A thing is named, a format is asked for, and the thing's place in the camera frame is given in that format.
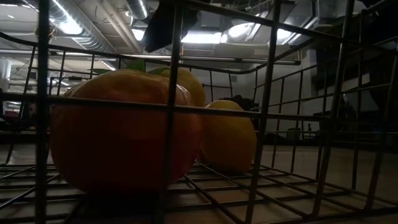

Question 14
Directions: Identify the orange bell pepper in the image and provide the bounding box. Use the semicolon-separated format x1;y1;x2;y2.
49;58;203;195

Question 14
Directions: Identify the ceiling light panel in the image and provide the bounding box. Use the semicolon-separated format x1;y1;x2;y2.
226;22;261;40
181;30;223;45
275;27;296;41

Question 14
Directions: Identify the metal wire basket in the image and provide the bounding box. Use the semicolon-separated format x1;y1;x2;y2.
0;0;398;224

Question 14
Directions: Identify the silver spiral air duct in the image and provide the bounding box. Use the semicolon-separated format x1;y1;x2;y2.
46;0;118;54

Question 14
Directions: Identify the yellow lemon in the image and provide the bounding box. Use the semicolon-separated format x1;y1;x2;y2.
148;67;206;108
200;99;258;174

